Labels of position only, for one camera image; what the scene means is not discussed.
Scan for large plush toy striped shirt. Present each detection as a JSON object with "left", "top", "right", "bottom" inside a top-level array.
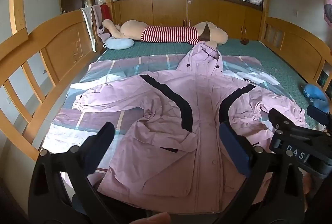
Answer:
[{"left": 102, "top": 19, "right": 229, "bottom": 49}]

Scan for plaid pink and grey blanket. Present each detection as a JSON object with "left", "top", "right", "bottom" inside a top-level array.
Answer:
[{"left": 41, "top": 54, "right": 283, "bottom": 180}]

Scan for white hanging towel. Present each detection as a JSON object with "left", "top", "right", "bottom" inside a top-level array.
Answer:
[{"left": 79, "top": 6, "right": 98, "bottom": 53}]

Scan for pink hanging cloth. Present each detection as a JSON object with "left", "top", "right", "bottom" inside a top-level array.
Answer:
[{"left": 323, "top": 0, "right": 332, "bottom": 26}]

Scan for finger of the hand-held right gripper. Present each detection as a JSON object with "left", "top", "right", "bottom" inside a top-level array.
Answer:
[
  {"left": 307, "top": 105, "right": 332, "bottom": 128},
  {"left": 268, "top": 108, "right": 325, "bottom": 137}
]

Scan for small purple plush toy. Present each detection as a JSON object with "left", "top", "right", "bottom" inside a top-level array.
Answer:
[{"left": 98, "top": 25, "right": 112, "bottom": 43}]

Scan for red cloth item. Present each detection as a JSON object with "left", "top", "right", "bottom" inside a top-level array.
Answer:
[{"left": 101, "top": 5, "right": 112, "bottom": 25}]

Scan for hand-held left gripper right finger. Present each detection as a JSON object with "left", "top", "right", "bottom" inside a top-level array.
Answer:
[{"left": 219, "top": 121, "right": 309, "bottom": 217}]

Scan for green bed mat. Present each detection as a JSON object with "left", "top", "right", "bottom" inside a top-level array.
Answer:
[{"left": 97, "top": 39, "right": 325, "bottom": 131}]

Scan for person's left hand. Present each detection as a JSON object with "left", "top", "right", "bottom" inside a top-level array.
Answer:
[{"left": 128, "top": 212, "right": 172, "bottom": 224}]

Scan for pink jacket with black stripes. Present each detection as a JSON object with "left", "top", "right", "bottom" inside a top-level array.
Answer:
[{"left": 73, "top": 43, "right": 310, "bottom": 214}]

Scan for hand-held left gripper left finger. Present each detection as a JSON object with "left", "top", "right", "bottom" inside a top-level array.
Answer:
[{"left": 28, "top": 122, "right": 115, "bottom": 217}]

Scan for wooden bed side rail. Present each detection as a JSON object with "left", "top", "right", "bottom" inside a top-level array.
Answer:
[
  {"left": 0, "top": 9, "right": 104, "bottom": 162},
  {"left": 263, "top": 17, "right": 332, "bottom": 100}
]

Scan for light blue pillow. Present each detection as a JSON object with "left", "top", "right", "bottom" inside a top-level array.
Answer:
[{"left": 103, "top": 37, "right": 135, "bottom": 50}]

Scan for blue plush toy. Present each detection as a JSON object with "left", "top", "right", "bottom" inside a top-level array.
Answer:
[{"left": 301, "top": 83, "right": 330, "bottom": 113}]

